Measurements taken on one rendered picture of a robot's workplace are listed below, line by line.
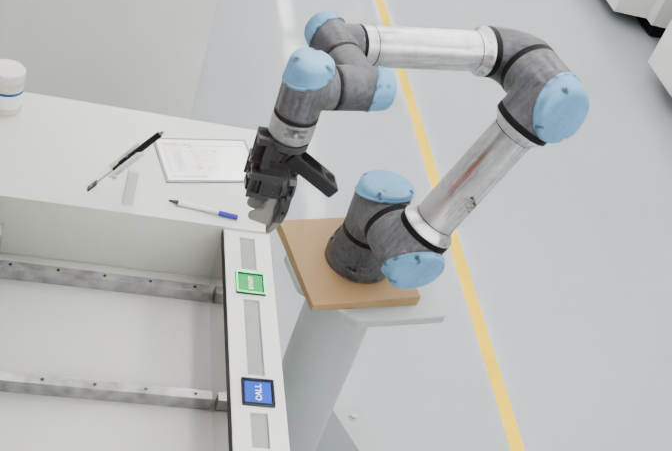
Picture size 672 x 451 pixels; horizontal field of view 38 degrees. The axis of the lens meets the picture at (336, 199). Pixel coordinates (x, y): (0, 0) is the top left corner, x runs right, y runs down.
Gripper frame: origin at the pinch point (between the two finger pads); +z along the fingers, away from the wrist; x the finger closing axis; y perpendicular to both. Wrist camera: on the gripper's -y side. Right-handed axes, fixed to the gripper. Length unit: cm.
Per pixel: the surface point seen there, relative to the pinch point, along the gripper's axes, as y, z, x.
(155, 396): 16.0, 26.2, 19.1
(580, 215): -171, 111, -168
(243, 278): 2.1, 14.2, -0.8
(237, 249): 2.8, 14.7, -9.2
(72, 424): 29.5, 28.6, 24.7
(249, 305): 1.1, 15.0, 5.2
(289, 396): -22, 67, -18
